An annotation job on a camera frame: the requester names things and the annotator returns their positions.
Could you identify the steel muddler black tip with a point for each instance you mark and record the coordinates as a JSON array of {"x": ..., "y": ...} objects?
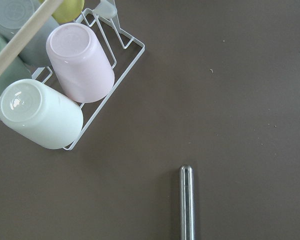
[{"x": 186, "y": 203}]

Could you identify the pink cup on rack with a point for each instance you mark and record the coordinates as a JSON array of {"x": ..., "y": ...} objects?
[{"x": 80, "y": 63}]

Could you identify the white cup on rack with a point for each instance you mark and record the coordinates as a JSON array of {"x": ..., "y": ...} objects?
[{"x": 41, "y": 114}]

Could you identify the yellow cup on rack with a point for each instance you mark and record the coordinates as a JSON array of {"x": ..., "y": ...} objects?
[{"x": 66, "y": 12}]

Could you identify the green cup on rack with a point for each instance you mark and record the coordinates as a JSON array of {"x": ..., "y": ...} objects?
[{"x": 14, "y": 72}]

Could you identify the grey-blue cup on rack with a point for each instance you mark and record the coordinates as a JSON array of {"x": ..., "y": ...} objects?
[{"x": 13, "y": 15}]

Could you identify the wooden rack handle bar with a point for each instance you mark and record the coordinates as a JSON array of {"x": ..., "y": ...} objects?
[{"x": 27, "y": 32}]

